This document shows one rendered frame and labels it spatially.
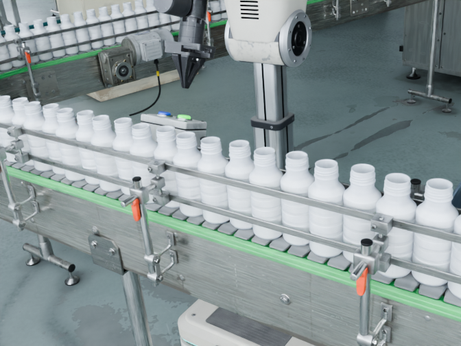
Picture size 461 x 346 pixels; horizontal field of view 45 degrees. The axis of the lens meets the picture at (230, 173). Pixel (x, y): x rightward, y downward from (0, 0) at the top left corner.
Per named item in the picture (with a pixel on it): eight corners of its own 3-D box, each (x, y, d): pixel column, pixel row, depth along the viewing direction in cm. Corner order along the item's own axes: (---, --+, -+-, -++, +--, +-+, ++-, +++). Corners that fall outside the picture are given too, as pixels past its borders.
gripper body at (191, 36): (198, 52, 121) (202, 17, 120) (162, 49, 127) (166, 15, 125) (215, 55, 127) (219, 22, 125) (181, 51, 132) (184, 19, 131)
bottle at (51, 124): (60, 165, 140) (44, 101, 132) (82, 165, 138) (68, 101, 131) (49, 176, 134) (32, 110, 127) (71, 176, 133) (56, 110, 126)
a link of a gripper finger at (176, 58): (192, 90, 123) (197, 46, 121) (167, 86, 127) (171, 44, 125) (210, 91, 128) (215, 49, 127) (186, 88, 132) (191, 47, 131)
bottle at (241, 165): (245, 211, 111) (239, 134, 104) (267, 221, 107) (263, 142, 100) (223, 224, 108) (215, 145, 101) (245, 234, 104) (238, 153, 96)
